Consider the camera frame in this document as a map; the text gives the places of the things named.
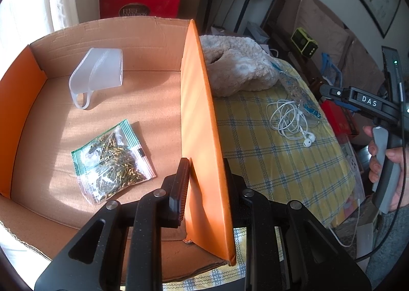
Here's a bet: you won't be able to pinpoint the red flat box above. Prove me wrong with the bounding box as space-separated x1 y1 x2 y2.
320 99 360 138

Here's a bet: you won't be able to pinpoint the red gift box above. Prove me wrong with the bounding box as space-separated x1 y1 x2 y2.
99 0 181 19

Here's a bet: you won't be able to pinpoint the clear plastic bag blue parts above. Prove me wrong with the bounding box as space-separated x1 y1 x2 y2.
265 53 322 127

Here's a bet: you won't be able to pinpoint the translucent plastic measuring cup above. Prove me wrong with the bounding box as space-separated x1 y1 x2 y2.
69 47 124 110

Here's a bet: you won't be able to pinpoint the pale blue tissue box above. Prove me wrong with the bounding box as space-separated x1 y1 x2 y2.
245 21 271 45

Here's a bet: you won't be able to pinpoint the black cable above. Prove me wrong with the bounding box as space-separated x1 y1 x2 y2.
354 212 397 263

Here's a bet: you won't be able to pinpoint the yellow plaid tablecloth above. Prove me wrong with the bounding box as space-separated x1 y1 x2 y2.
162 57 357 291

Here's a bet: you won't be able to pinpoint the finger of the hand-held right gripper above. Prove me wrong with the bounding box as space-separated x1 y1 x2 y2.
319 84 353 103

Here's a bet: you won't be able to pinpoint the white cable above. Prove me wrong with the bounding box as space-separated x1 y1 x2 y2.
327 200 362 247

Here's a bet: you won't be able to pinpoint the clear bag of tea leaves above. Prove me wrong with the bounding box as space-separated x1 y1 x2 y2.
71 120 157 206

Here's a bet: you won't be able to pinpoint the orange-lined cardboard box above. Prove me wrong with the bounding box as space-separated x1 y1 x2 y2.
0 17 237 286

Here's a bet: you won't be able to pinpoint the white wired earphones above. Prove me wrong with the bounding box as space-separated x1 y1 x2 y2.
265 99 317 148

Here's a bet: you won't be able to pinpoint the blue plastic frame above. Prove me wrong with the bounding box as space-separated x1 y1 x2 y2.
320 52 343 87

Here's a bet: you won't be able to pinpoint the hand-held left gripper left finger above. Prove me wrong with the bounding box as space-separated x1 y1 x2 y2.
35 157 191 291

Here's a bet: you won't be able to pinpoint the green and black radio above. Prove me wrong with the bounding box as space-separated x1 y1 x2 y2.
291 27 319 59

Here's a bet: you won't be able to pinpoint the person's right hand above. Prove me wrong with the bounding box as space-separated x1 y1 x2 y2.
363 125 409 212

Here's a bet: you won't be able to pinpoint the black speaker stand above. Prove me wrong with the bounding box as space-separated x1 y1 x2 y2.
234 0 252 33

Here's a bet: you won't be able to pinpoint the cream fluffy cloth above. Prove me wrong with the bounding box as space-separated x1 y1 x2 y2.
199 35 279 97

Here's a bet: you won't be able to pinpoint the grey knit clothing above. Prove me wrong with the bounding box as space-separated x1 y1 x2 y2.
363 206 409 291

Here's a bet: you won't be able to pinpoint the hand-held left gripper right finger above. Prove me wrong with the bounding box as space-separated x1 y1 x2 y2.
223 158 372 291

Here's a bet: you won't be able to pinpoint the brown cushioned sofa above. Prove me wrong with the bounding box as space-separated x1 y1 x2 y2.
261 0 388 113

